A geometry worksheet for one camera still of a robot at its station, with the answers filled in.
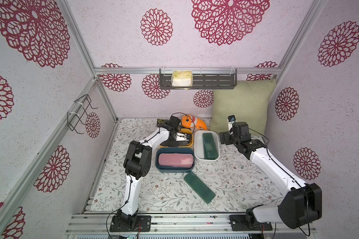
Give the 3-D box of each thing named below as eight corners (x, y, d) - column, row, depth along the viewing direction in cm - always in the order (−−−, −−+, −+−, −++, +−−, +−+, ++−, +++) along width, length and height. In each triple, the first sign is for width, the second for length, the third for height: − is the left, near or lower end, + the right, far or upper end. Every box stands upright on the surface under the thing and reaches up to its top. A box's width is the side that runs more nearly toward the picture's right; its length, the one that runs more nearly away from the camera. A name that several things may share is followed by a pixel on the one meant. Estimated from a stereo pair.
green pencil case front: (207, 204, 82) (208, 203, 80) (183, 179, 91) (183, 177, 89) (215, 196, 85) (216, 195, 83) (191, 172, 94) (191, 170, 92)
